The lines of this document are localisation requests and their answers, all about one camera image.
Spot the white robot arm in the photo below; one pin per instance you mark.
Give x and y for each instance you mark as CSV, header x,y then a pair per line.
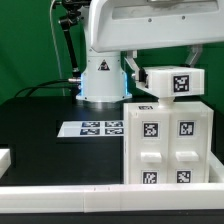
x,y
103,80

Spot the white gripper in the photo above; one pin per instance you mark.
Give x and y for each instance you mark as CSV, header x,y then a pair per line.
x,y
122,25

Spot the white cabinet body box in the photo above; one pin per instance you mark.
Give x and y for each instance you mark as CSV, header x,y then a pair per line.
x,y
175,107

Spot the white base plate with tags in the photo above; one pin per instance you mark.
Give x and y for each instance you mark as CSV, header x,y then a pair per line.
x,y
91,128

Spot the white front fence rail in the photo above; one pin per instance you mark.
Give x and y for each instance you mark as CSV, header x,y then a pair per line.
x,y
108,198

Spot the white cube block with tag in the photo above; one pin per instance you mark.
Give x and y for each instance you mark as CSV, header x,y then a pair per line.
x,y
173,81

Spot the white left fence piece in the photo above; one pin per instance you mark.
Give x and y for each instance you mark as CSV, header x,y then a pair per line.
x,y
5,161

